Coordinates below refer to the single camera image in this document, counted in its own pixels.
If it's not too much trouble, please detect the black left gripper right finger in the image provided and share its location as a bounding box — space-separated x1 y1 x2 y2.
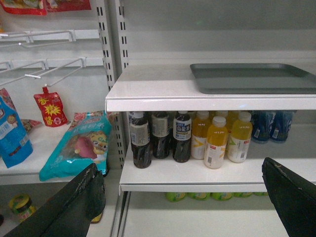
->
262 157 316 237

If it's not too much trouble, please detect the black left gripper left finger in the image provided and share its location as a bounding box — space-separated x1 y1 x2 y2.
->
6 163 106 237

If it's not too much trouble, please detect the grey silver tray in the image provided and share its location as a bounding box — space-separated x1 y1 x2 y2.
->
190 63 316 94

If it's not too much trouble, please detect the yellow lid jar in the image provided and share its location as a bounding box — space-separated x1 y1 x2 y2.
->
8 194 37 223

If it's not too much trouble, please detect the green drink bottle row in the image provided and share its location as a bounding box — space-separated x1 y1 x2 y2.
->
165 192 268 202

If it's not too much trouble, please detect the blue drink bottle left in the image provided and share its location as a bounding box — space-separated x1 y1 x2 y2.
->
252 111 276 144

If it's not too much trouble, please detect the blue drink bottle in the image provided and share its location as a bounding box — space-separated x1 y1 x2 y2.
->
270 110 296 143
252 111 276 144

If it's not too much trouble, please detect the teal snack bag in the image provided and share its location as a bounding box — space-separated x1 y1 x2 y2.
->
39 111 112 182

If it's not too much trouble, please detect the blue drink bottle right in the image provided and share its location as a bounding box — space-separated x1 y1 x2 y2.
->
270 110 296 143

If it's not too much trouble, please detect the yellow juice bottle right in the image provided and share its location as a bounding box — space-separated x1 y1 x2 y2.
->
228 112 253 163

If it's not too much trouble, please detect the blue powder bag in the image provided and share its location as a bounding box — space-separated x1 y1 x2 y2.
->
0 98 33 168

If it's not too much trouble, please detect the orange juice bottle front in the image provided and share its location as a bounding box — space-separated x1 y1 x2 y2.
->
204 116 228 169

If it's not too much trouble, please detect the orange juice bottle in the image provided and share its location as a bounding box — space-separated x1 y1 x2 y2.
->
191 111 210 160
204 116 228 169

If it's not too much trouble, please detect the white middle shelf board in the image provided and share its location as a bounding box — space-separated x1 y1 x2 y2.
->
119 142 316 192

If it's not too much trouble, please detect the white shelf board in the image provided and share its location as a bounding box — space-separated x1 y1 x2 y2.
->
119 142 316 192
105 64 316 112

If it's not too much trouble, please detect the dark tea bottle front left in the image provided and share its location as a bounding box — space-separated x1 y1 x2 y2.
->
130 111 152 168

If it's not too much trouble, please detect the red sauce pouch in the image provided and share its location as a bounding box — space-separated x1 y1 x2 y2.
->
34 86 68 127

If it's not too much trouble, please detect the orange juice bottle left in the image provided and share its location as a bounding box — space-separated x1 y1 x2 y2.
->
191 111 210 160

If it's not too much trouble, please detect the dark tea bottle middle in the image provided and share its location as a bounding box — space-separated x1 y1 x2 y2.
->
152 111 170 159

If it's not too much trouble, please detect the dark tea bottle blue label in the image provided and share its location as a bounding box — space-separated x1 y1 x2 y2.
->
172 111 192 163

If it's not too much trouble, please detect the white upper shelf board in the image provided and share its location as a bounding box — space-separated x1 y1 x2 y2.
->
105 64 316 112

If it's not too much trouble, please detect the white slotted shelf upright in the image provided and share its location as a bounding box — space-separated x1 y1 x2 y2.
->
95 0 127 169

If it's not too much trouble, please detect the red hanging snack bag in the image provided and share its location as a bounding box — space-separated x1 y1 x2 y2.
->
0 0 47 16

